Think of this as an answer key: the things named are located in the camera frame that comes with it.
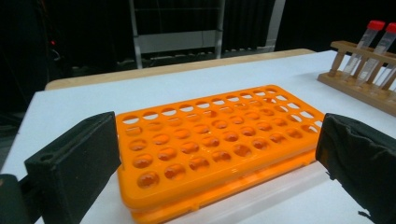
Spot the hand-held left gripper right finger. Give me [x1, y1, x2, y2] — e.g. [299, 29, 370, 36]
[315, 112, 396, 224]

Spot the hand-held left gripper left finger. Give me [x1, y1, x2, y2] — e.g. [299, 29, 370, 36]
[23, 111, 122, 224]

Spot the wooden tube rack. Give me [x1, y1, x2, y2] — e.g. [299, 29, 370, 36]
[317, 40, 396, 118]

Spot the orange plastic tube rack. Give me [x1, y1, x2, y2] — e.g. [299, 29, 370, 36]
[115, 84, 325, 224]

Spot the white table cover sheet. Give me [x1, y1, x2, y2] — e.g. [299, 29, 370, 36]
[0, 49, 396, 224]

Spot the grey metal stand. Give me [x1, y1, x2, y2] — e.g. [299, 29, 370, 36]
[129, 0, 287, 70]

